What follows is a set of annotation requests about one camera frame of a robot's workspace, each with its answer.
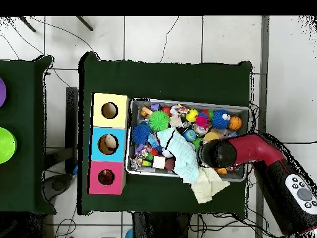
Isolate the mint knitted cloth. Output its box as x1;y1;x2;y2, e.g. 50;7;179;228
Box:
156;127;200;185

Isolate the cream knitted cloth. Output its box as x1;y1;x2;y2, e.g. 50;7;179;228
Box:
191;167;231;204

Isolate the clear mesh toy bin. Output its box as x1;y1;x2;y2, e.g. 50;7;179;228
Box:
125;97;250;182

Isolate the wooden three-hole box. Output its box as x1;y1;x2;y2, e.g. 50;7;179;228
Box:
87;92;131;195

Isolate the green spiky rubber ball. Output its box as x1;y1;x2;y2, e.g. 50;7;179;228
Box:
149;110;171;132

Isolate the blue spiky rubber ball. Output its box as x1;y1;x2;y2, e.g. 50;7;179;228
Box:
131;123;152;145

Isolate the plain wooden cube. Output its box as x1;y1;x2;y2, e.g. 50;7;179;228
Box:
152;156;166;169

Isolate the yellow smiley ball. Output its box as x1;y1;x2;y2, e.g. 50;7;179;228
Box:
185;108;199;123

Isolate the pink spiky rubber ball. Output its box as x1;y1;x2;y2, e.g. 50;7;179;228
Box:
195;115;209;129

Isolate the orange toy burger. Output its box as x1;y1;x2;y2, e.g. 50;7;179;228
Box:
202;131;220;142

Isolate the dark green tablecloth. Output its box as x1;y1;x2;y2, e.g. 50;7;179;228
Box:
0;55;56;215
76;51;253;219

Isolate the blue googly-eyed spiky ball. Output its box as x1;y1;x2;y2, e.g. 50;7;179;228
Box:
211;109;232;130

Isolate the orange basketball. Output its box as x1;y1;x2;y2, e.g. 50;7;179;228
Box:
228;115;243;131

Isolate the black upright panel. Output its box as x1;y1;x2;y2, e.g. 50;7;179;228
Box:
64;86;79;172

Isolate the black tripod leg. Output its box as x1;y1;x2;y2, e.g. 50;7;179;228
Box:
18;15;37;33
76;15;94;32

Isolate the lime green bowl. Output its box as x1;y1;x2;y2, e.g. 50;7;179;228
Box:
0;126;18;164

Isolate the purple bowl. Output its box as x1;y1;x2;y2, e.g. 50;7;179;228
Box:
0;77;7;108

